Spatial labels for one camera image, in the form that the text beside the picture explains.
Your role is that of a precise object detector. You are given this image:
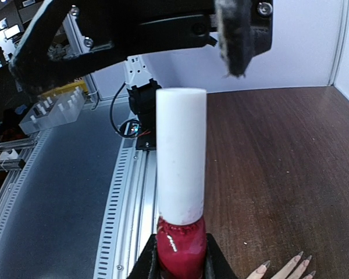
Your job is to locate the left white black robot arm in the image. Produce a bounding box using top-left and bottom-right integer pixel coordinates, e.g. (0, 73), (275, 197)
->
(9, 1), (273, 149)

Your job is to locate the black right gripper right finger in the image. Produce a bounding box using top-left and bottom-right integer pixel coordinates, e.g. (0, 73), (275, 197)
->
(204, 233), (236, 279)

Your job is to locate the yellow storage bin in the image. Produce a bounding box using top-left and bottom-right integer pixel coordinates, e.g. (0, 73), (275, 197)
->
(37, 79), (88, 101)

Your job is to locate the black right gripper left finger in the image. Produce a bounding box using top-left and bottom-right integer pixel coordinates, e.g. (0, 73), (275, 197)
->
(127, 234), (160, 279)

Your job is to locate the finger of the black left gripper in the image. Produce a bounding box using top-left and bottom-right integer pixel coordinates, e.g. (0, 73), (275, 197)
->
(214, 0), (273, 78)
(9, 1), (216, 96)

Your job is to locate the pale hand with long nails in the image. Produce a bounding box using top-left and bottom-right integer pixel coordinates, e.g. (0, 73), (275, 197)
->
(246, 251), (316, 279)

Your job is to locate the right aluminium corner post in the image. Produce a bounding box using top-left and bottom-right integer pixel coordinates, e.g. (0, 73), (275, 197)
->
(327, 0), (349, 86)

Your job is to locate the red nail polish bottle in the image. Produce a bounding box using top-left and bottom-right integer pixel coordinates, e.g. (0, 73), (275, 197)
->
(156, 218), (207, 279)

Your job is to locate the white nail polish cap brush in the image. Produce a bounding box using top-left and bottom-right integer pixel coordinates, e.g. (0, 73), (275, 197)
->
(156, 88), (207, 226)

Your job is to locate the clear plastic organiser box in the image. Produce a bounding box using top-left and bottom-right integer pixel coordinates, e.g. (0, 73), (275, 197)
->
(19, 86), (86, 135)

